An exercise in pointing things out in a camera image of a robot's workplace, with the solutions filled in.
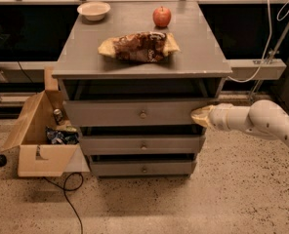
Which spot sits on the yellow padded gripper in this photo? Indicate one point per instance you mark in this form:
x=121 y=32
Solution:
x=220 y=118

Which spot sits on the grey top drawer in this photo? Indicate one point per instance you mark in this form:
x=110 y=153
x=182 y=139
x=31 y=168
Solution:
x=115 y=113

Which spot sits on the grey drawer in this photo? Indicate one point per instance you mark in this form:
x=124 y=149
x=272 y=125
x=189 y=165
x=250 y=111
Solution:
x=123 y=145
x=115 y=113
x=183 y=167

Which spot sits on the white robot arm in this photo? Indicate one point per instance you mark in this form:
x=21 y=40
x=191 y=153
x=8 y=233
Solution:
x=264 y=119

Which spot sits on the grey middle drawer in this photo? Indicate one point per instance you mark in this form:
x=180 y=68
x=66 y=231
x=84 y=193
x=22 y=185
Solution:
x=123 y=145

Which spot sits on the grey drawer cabinet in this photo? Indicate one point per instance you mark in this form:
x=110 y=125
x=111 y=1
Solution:
x=129 y=88

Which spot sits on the grey bottom drawer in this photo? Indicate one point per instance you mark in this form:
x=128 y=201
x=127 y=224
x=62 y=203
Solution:
x=183 y=167

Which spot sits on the brown chip bag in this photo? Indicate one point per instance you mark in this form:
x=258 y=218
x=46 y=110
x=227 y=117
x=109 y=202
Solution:
x=140 y=47

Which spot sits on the red apple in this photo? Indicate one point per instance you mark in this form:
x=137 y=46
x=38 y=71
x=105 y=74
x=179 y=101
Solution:
x=161 y=16

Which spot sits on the metal can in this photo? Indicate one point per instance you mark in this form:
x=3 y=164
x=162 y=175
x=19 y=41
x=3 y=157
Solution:
x=58 y=116

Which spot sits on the white bowl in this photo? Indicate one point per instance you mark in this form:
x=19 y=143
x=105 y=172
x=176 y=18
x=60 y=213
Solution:
x=93 y=11

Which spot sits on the blue snack bag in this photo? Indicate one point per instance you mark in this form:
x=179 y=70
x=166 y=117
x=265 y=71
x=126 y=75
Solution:
x=61 y=137

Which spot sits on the cardboard box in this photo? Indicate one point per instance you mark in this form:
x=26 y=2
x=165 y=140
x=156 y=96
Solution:
x=37 y=157

